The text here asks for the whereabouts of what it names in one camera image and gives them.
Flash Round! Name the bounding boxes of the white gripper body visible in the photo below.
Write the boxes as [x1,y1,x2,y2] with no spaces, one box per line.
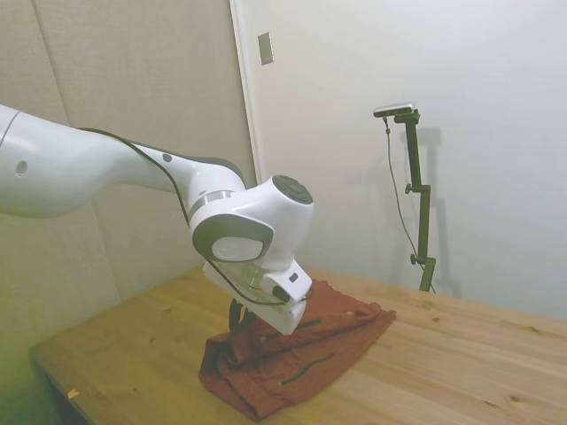
[202,259,307,336]

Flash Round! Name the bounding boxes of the rust red shorts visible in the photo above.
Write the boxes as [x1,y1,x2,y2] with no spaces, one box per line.
[197,279,398,422]

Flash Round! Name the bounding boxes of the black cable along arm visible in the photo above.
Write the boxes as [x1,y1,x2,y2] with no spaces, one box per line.
[76,127,296,307]

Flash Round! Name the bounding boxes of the dark green camera stand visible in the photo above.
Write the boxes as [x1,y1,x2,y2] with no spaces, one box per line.
[392,109,439,294]

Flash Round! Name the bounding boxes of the white door frame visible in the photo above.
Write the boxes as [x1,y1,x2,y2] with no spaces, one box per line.
[229,0,268,188]

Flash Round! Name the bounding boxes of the grey camera on stand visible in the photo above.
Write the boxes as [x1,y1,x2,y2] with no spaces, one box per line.
[372,102,418,120]

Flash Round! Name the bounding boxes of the grey wall switch plate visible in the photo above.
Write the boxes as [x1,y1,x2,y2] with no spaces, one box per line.
[257,31,276,67]

